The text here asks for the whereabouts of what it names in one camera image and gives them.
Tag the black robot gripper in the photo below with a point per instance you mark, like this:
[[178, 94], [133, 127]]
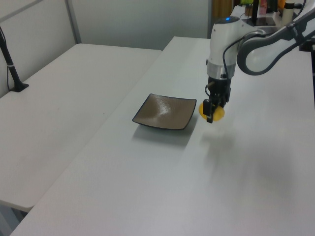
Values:
[[219, 89]]

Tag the yellow potato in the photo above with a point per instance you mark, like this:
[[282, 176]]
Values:
[[218, 115]]

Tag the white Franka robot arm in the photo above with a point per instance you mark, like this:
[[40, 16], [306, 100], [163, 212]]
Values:
[[225, 41]]

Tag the square brown ceramic plate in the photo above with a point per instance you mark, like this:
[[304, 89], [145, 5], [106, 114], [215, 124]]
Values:
[[165, 113]]

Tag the black monitor stand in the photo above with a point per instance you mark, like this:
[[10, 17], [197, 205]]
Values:
[[261, 18]]

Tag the green object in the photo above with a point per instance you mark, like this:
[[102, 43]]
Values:
[[246, 2]]

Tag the pink bottle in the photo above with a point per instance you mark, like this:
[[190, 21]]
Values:
[[262, 7]]

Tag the white cylindrical bottle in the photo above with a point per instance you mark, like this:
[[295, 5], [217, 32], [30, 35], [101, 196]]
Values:
[[288, 13]]

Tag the black pole stand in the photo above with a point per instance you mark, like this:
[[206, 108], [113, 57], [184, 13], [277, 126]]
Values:
[[11, 66]]

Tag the grey partition frame post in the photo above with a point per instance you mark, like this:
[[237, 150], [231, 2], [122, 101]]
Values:
[[73, 20]]

